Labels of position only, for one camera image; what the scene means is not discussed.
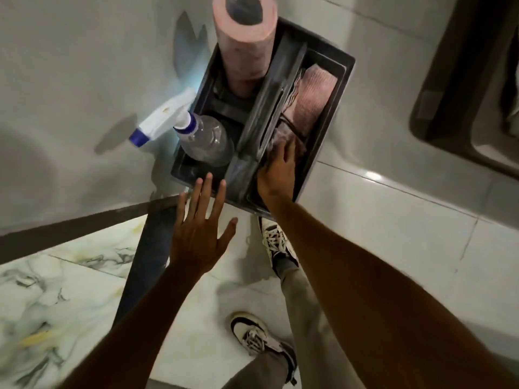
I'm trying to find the person's left white black sneaker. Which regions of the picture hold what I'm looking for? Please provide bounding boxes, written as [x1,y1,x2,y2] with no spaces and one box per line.
[230,312,298,386]

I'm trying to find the person's right forearm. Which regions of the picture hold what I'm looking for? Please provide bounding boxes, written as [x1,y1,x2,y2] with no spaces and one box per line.
[268,195,519,389]

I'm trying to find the grey plastic cleaning caddy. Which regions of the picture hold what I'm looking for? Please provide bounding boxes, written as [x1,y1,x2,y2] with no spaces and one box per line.
[170,17,357,218]

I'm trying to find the person's right white black sneaker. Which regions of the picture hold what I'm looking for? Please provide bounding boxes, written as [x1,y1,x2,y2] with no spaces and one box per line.
[259,216,300,277]

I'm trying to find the dark brown framed fixture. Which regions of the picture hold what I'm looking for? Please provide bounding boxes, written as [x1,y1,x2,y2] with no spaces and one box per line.
[409,0,519,179]

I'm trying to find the person's grey trousers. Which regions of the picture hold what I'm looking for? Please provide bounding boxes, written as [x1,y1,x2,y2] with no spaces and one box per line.
[221,259,366,389]

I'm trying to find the person's white black sneaker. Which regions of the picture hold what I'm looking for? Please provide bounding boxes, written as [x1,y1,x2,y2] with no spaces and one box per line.
[230,312,298,386]
[259,216,300,277]

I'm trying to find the person's right hand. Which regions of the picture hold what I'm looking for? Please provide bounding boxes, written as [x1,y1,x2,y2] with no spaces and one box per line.
[257,138,298,207]

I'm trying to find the folded pink cloth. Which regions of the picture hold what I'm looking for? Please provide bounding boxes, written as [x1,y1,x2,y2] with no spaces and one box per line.
[267,64,339,159]

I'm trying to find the person's left forearm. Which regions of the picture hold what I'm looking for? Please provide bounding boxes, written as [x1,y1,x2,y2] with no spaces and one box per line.
[60,261,212,389]

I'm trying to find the clear spray bottle blue nozzle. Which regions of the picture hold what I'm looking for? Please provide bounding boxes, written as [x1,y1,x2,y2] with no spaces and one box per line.
[129,88,235,167]

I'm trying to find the pink paper towel roll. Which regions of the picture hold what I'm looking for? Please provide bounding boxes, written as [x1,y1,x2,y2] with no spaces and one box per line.
[212,0,279,98]

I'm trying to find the person's left hand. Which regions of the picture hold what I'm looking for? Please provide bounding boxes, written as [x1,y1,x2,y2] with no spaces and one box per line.
[169,173,238,277]

